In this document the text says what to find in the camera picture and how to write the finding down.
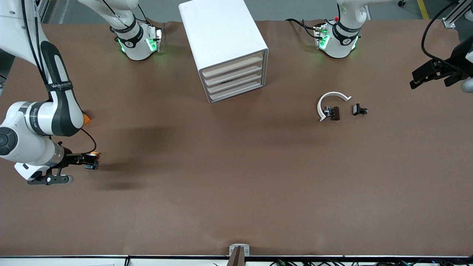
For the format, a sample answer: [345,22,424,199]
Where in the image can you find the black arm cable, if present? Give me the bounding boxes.
[21,0,98,155]
[421,0,460,69]

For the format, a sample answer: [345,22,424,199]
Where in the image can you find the black cable tangle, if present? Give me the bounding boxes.
[269,259,473,266]

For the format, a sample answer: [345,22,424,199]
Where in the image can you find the black base cable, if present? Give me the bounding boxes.
[285,18,319,38]
[125,4,147,24]

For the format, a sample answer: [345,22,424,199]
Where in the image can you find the grey connector box green light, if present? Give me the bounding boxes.
[146,25,163,53]
[313,22,330,51]

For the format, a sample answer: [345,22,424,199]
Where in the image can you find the aluminium frame profile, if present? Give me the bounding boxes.
[443,0,473,28]
[37,0,51,23]

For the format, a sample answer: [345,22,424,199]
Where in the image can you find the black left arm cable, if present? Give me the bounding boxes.
[421,0,460,69]

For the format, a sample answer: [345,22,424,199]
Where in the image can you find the orange and blue push button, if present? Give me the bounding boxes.
[86,151,100,170]

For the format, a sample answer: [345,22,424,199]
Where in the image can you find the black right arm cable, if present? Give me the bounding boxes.
[21,0,98,155]

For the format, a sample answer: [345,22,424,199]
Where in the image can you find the white table edge rail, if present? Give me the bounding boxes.
[0,255,473,266]

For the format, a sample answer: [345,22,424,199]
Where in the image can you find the white curved plastic ring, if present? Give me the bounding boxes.
[317,91,352,122]

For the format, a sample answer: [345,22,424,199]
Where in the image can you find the grey metal bracket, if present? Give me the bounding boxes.
[229,244,250,256]

